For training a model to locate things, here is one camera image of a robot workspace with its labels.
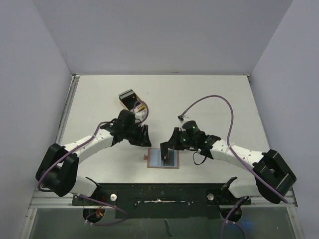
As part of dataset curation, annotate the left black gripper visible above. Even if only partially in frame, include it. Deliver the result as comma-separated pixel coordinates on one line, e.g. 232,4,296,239
124,122,151,146

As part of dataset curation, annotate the tan leather card holder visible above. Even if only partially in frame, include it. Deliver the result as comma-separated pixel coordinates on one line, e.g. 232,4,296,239
144,148,179,169

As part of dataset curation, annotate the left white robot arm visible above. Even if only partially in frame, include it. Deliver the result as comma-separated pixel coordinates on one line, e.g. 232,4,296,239
35,110,152,205

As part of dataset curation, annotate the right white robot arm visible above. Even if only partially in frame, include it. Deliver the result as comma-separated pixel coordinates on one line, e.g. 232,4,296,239
160,120,297,204

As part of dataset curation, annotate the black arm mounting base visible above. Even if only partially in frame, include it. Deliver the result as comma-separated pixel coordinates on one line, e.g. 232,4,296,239
72,183,251,220

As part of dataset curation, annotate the yellow card tray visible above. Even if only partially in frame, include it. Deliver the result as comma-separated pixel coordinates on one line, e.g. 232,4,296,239
119,89,147,113

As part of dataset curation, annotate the stack of grey cards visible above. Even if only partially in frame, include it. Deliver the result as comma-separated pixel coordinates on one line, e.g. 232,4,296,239
119,89,137,105

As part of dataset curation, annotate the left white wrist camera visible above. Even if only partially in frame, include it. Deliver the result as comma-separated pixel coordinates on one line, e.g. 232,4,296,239
135,111,147,121

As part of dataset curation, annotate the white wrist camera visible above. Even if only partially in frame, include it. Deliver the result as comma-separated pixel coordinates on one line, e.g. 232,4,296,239
135,111,147,121
177,115,190,124

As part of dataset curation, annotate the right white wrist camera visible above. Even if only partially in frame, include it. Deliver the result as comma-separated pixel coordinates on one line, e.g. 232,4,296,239
177,115,190,124

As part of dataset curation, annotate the black wire loop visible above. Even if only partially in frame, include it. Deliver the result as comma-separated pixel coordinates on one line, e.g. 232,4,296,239
192,150,207,165

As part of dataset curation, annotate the purple cable under left base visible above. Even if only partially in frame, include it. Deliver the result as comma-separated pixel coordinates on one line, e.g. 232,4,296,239
77,194,128,227

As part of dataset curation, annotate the purple cable under base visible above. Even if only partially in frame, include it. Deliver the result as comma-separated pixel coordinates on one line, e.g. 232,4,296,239
220,196,248,239
77,194,128,227

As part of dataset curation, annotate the aluminium frame rail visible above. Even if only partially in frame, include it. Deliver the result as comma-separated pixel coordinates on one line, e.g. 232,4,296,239
55,74,80,144

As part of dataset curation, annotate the purple cable under right base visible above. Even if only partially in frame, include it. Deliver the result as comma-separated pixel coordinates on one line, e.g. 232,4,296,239
220,196,248,239

